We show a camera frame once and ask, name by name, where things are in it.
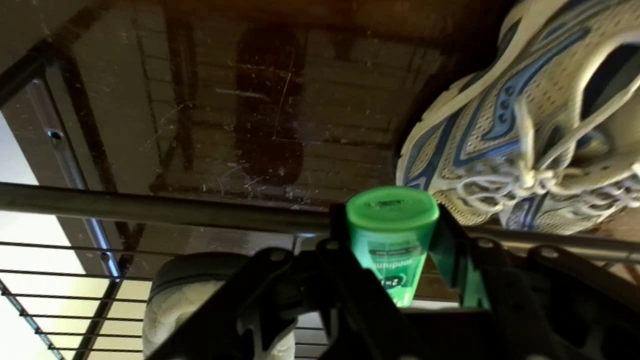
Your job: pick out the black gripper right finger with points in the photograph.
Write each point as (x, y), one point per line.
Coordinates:
(546, 304)

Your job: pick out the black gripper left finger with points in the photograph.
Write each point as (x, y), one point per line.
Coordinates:
(356, 314)

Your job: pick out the green tube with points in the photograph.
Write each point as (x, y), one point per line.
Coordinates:
(391, 230)

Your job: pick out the near grey slipper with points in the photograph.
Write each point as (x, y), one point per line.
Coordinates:
(218, 307)

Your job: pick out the near white blue sneaker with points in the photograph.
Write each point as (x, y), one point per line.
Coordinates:
(546, 136)

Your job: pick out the dark wooden cabinet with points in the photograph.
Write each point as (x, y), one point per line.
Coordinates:
(87, 118)

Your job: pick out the black wire shoe rack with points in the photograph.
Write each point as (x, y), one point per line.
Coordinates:
(132, 226)

